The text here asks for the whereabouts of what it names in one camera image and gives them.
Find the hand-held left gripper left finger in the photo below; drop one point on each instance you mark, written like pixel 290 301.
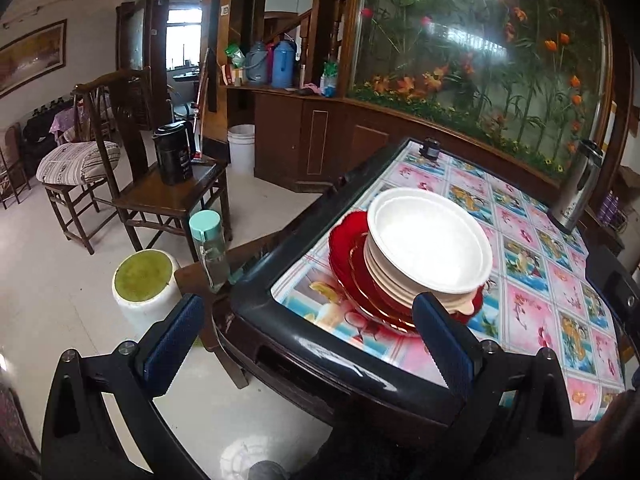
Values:
pixel 172 340

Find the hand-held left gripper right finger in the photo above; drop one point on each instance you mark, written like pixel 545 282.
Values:
pixel 440 345

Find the beige bowl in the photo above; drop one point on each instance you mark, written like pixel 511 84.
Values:
pixel 461 307

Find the white bowl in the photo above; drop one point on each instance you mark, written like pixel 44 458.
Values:
pixel 430 240
pixel 380 277

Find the small red glass plate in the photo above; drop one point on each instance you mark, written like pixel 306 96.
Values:
pixel 361 285

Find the large red glass plate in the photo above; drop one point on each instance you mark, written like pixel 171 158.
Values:
pixel 340 250

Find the wooden side cabinet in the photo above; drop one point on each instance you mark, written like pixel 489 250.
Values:
pixel 605 240

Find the small wooden side table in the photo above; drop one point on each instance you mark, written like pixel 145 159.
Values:
pixel 190 285

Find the white stool with green top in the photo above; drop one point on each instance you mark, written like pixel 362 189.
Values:
pixel 145 272

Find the fruit print tablecloth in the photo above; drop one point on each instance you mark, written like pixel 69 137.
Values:
pixel 530 310

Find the stainless steel thermos jug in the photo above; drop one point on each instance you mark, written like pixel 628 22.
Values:
pixel 570 200

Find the cardboard box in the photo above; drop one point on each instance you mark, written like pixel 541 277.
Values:
pixel 630 180

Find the water bottle with mint lid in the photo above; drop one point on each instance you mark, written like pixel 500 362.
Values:
pixel 205 225

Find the black framed table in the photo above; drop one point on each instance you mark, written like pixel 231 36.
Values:
pixel 310 345

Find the dark wooden chair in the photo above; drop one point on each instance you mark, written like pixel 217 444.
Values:
pixel 165 192

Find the black electric kettle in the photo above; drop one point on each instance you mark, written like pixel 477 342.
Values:
pixel 172 157

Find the small black jar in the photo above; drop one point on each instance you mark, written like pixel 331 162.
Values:
pixel 430 149

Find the white plastic bucket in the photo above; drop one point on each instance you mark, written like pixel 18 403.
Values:
pixel 241 150

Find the wooden chair with striped cushion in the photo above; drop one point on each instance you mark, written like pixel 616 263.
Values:
pixel 75 157

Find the glass flower display panel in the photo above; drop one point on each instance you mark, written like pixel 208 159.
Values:
pixel 475 60

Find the pink cloth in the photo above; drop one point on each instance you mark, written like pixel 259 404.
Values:
pixel 312 89

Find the green snack bag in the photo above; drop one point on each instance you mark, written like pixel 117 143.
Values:
pixel 330 80
pixel 235 55

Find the grey-blue thermos flask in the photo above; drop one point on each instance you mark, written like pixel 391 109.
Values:
pixel 257 65

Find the blue thermos flask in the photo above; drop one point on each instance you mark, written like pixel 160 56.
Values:
pixel 283 67

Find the framed wall painting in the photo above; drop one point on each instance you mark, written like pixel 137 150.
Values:
pixel 30 57

